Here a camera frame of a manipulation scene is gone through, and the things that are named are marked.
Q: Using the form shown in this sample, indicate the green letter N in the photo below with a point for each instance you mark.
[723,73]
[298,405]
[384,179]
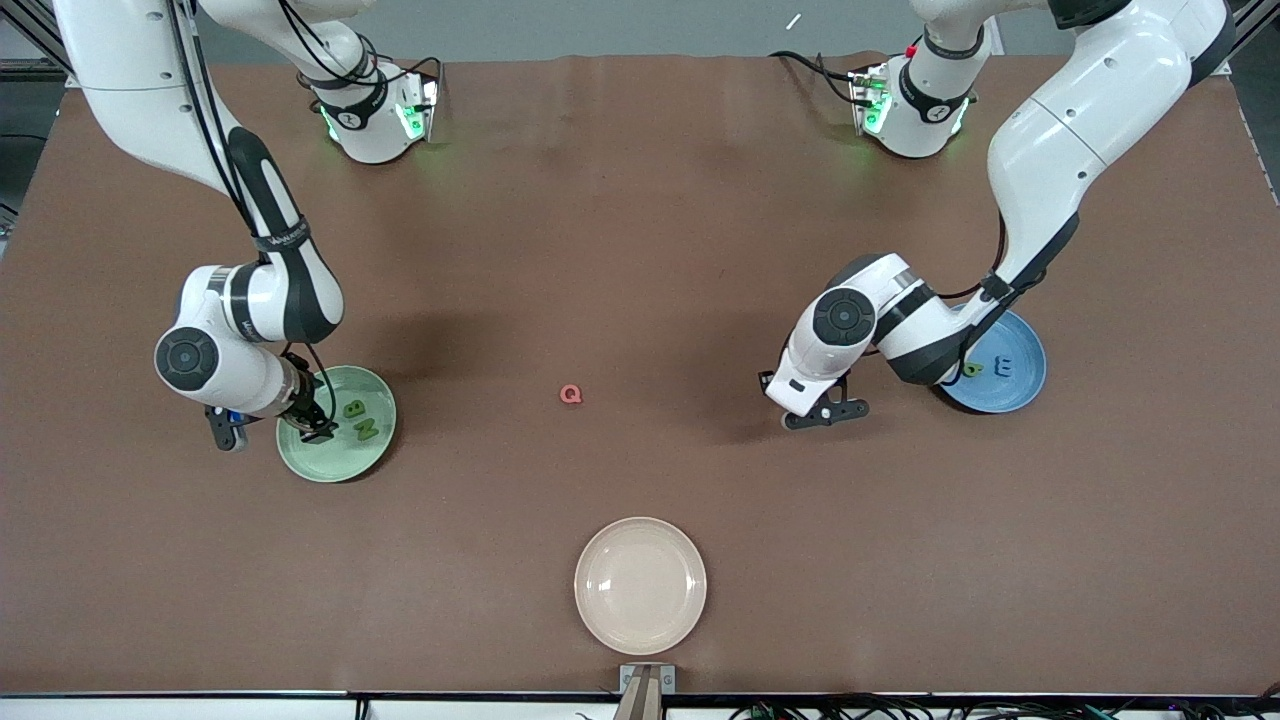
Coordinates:
[367,430]

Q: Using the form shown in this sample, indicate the red letter Q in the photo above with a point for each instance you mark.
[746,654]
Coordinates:
[563,395]

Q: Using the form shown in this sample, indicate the blue plate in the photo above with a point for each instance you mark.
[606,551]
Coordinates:
[1020,390]

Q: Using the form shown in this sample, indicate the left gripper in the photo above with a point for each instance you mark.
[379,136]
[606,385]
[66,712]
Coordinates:
[765,380]

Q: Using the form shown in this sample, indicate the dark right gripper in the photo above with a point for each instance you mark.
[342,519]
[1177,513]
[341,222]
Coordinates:
[306,409]

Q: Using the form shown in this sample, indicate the grey bracket with tan beam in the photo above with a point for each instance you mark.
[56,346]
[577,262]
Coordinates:
[645,685]

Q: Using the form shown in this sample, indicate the brown table cover sheet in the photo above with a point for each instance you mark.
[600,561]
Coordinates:
[640,250]

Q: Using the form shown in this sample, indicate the green plate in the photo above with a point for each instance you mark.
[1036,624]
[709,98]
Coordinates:
[345,460]

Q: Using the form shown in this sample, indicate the cream plate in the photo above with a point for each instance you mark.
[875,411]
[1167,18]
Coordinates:
[640,586]

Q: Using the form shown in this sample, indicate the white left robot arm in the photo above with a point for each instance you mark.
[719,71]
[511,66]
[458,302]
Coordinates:
[1050,150]

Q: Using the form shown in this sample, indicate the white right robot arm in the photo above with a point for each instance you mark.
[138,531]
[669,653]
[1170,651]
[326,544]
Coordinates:
[250,385]

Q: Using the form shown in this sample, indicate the blue letter m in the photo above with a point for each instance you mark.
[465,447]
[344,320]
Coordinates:
[1004,366]

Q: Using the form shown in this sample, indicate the white table edge rail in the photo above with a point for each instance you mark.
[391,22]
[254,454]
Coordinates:
[200,708]

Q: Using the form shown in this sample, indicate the aluminium frame profile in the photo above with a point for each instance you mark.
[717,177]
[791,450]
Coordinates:
[1245,15]
[40,35]

